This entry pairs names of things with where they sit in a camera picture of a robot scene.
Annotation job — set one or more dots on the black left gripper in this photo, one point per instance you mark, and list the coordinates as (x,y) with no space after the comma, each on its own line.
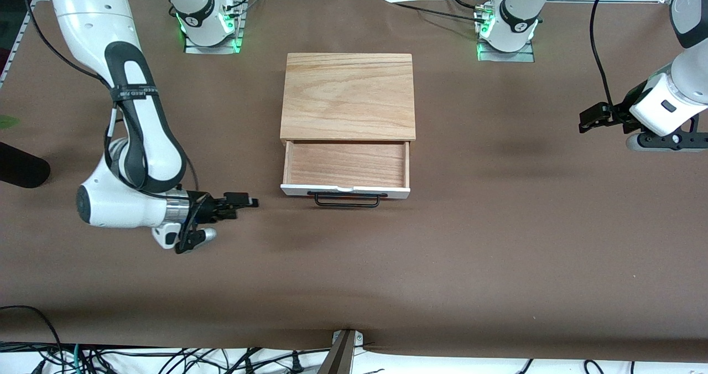
(623,113)

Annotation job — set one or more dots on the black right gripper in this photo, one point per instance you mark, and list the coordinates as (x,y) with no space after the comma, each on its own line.
(206,208)

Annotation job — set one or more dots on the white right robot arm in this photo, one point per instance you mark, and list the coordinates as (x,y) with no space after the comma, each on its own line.
(94,20)

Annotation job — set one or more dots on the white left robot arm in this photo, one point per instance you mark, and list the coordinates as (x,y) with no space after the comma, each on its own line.
(514,14)

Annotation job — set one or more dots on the wooden drawer cabinet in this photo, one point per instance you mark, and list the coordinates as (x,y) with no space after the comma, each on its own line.
(348,97)

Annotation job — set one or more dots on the brown table cover sheet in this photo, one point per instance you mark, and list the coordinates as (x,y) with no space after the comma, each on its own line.
(354,263)

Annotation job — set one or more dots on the black foam cylinder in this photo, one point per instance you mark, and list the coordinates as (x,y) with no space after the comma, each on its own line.
(22,166)

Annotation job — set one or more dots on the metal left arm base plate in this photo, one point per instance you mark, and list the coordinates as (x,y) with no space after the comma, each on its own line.
(506,56)

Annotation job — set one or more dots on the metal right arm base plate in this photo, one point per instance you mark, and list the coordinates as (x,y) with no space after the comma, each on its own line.
(213,49)

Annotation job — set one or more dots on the metal table edge bracket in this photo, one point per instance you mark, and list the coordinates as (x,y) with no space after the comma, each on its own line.
(340,357)

